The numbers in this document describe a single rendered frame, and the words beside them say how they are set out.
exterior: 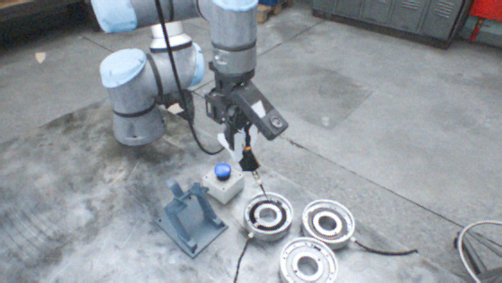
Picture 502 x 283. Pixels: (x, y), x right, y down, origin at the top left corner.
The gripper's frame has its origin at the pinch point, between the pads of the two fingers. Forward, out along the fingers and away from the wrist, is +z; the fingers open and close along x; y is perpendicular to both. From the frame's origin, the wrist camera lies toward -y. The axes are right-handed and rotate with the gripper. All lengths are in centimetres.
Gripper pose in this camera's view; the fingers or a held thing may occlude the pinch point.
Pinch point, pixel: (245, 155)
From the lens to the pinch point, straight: 67.4
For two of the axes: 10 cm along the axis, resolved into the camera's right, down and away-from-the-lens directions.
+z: 0.0, 7.6, 6.5
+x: -6.7, 4.8, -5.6
